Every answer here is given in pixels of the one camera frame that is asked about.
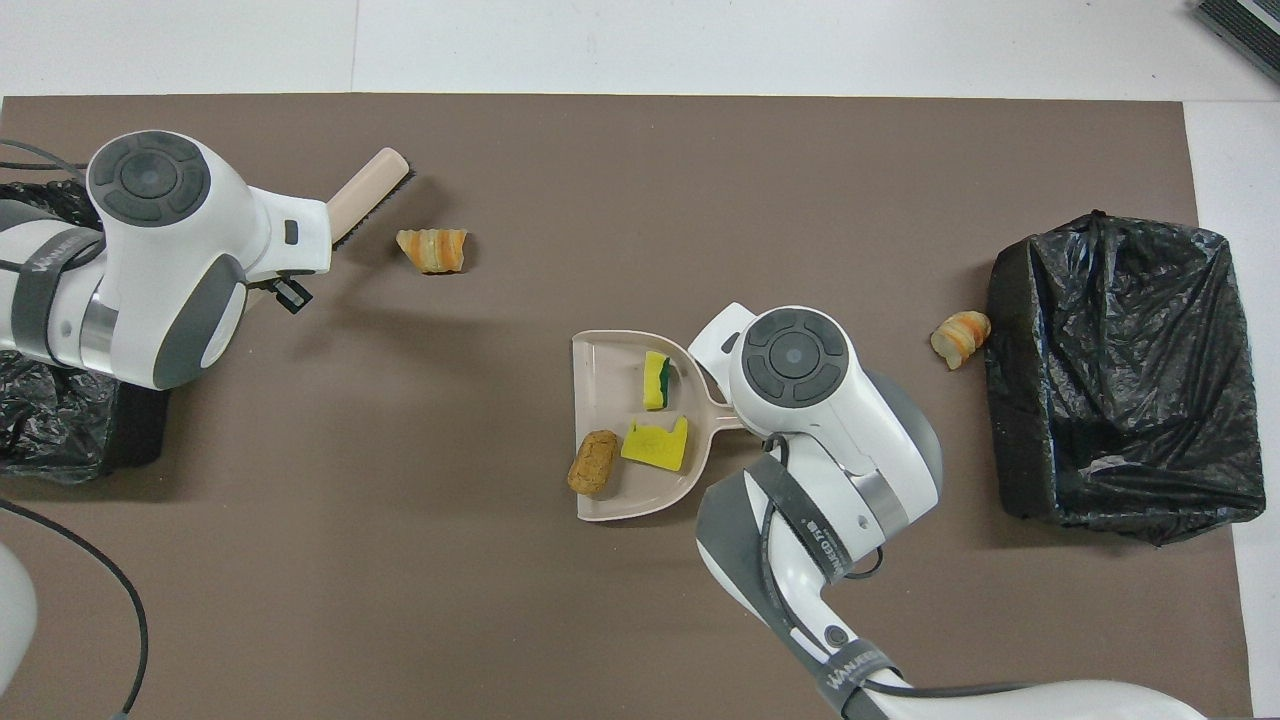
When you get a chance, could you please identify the yellow green sponge wedge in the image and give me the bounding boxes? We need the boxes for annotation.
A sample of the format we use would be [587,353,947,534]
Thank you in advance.
[642,350,673,412]

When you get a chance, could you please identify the grey ridged box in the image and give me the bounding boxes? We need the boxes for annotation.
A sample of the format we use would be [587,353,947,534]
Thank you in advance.
[1193,0,1280,84]

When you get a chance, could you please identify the beige plastic dustpan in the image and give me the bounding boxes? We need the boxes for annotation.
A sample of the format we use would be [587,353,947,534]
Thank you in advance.
[571,330,749,523]

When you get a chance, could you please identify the striped orange croissant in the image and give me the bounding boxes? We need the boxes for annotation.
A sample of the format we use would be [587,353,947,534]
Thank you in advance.
[395,228,469,275]

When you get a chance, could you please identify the small curled croissant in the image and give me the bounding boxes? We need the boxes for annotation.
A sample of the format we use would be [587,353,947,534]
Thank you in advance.
[930,310,993,371]

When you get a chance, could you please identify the brown oval bread roll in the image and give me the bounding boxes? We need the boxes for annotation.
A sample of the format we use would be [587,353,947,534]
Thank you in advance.
[566,429,623,497]

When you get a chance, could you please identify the brown table mat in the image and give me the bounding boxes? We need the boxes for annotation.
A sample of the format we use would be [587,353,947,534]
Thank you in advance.
[0,94,1253,720]

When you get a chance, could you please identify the black bag lined bin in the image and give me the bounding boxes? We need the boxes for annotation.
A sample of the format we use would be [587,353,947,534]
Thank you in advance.
[0,178,171,486]
[984,210,1267,547]

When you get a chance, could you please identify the notched yellow sponge piece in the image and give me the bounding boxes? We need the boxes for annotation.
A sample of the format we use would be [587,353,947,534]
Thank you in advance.
[620,416,690,473]

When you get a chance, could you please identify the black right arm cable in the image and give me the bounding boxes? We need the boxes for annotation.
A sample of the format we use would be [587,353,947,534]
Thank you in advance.
[758,440,1041,701]

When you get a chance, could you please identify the beige hand brush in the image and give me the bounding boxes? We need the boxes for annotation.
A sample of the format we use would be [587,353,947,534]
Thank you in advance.
[327,147,415,251]

